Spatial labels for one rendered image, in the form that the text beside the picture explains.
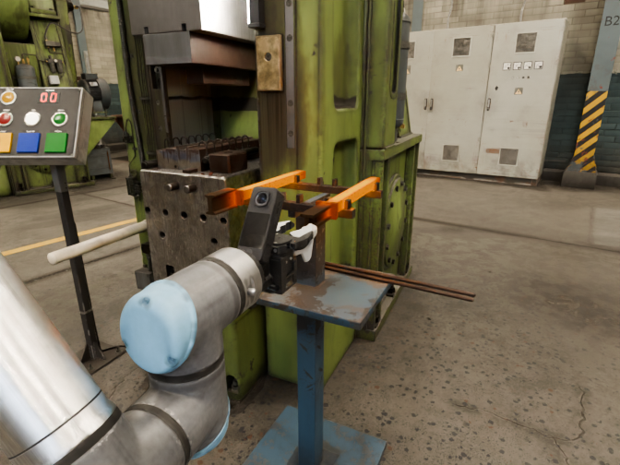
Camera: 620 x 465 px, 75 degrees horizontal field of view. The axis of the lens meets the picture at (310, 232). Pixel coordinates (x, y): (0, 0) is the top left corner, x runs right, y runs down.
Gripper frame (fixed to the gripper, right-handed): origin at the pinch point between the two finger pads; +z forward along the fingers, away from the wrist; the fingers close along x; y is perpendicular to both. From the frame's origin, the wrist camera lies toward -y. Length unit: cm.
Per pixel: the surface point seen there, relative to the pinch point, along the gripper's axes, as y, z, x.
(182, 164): 1, 49, -72
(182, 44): -38, 49, -67
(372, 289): 26.5, 32.2, 4.8
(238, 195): -0.5, 13.0, -22.7
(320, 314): 26.7, 14.8, -2.5
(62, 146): -6, 33, -113
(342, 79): -29, 98, -30
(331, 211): 0.4, 11.6, 1.2
